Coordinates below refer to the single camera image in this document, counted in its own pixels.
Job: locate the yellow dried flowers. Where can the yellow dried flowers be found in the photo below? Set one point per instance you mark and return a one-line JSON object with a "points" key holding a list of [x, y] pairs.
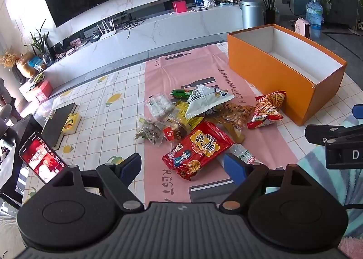
{"points": [[8, 59]]}

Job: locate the orange cardboard box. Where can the orange cardboard box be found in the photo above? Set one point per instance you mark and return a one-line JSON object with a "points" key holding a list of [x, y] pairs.
{"points": [[283, 86]]}

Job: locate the white grey snack packet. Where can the white grey snack packet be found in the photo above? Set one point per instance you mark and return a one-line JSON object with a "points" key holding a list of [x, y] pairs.
{"points": [[202, 100]]}

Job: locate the blue water jug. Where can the blue water jug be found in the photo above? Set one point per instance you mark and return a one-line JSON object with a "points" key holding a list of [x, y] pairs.
{"points": [[314, 12]]}

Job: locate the green plant in glass vase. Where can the green plant in glass vase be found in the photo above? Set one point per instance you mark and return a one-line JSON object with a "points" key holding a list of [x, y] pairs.
{"points": [[42, 43]]}

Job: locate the white marble television console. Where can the white marble television console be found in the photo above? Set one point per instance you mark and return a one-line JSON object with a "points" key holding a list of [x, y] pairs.
{"points": [[170, 29]]}

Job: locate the teal striped blanket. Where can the teal striped blanket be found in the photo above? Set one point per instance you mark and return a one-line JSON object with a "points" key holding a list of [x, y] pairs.
{"points": [[351, 185]]}

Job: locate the small yellow box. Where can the small yellow box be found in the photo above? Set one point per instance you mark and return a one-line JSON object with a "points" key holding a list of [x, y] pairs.
{"points": [[71, 123]]}

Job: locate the tan plush toy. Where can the tan plush toy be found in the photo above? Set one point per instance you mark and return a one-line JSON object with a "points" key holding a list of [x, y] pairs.
{"points": [[25, 66]]}

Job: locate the red cube box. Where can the red cube box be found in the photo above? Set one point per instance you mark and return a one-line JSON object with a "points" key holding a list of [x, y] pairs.
{"points": [[179, 7]]}

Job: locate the red cardboard box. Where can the red cardboard box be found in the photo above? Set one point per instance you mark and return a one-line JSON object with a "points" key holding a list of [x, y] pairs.
{"points": [[44, 90]]}

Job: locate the yellow snack packet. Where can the yellow snack packet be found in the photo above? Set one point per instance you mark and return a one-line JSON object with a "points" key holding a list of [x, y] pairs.
{"points": [[193, 122]]}

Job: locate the pink space heater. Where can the pink space heater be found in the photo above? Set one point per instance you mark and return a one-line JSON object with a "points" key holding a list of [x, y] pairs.
{"points": [[302, 27]]}

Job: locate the pink table mat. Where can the pink table mat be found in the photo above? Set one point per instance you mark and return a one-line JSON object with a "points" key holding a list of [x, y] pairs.
{"points": [[175, 71]]}

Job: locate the large red snack packet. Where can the large red snack packet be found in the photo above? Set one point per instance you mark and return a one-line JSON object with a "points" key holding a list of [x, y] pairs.
{"points": [[195, 148]]}

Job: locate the clear packet of dark seeds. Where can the clear packet of dark seeds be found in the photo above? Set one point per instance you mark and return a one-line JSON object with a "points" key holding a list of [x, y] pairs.
{"points": [[149, 131]]}

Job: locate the clear plastic bottle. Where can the clear plastic bottle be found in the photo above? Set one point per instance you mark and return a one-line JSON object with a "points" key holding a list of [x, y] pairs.
{"points": [[244, 155]]}

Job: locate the pink fluffy cloth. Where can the pink fluffy cloth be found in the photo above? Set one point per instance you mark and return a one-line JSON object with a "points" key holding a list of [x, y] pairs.
{"points": [[351, 247]]}

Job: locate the white router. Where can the white router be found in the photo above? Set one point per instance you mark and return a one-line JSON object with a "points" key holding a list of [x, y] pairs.
{"points": [[106, 32]]}

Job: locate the silver trash can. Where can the silver trash can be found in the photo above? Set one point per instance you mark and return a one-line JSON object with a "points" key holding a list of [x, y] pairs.
{"points": [[251, 13]]}

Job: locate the green sausage packet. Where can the green sausage packet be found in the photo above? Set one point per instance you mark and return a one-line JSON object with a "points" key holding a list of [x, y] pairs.
{"points": [[180, 93]]}

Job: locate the brown peanut snack packet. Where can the brown peanut snack packet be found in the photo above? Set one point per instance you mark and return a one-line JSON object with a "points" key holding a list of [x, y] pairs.
{"points": [[235, 114]]}

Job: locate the clear packet of white candies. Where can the clear packet of white candies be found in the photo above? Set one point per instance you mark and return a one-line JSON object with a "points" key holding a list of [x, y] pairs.
{"points": [[160, 105]]}

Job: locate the smartphone with red screen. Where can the smartphone with red screen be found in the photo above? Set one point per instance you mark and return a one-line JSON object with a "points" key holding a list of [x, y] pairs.
{"points": [[39, 156]]}

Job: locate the black book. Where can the black book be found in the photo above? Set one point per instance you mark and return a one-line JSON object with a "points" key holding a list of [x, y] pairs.
{"points": [[56, 122]]}

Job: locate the red fries snack packet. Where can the red fries snack packet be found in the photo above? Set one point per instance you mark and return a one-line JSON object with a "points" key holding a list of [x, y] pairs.
{"points": [[266, 108]]}

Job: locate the clear packet with red label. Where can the clear packet with red label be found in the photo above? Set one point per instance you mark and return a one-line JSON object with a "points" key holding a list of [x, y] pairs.
{"points": [[170, 134]]}

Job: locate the pink photo frame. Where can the pink photo frame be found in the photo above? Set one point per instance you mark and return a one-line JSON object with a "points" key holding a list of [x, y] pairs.
{"points": [[74, 43]]}

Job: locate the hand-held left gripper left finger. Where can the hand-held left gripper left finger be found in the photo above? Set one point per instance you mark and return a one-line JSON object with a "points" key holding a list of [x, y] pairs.
{"points": [[129, 166]]}

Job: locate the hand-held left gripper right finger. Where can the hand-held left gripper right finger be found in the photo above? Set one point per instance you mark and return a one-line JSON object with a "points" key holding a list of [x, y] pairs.
{"points": [[234, 166]]}

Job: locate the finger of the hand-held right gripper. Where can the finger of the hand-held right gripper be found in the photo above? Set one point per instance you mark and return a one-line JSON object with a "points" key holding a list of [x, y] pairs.
{"points": [[320, 133], [358, 111]]}

